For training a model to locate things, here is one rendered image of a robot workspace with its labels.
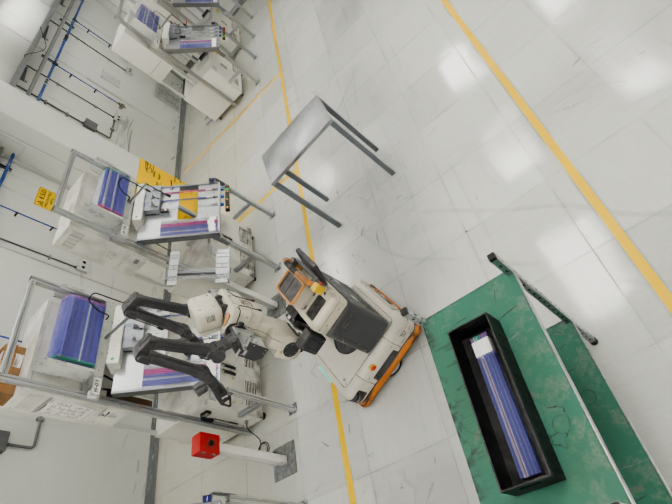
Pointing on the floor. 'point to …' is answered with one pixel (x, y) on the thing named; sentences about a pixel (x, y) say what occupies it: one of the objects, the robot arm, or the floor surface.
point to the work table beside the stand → (277, 164)
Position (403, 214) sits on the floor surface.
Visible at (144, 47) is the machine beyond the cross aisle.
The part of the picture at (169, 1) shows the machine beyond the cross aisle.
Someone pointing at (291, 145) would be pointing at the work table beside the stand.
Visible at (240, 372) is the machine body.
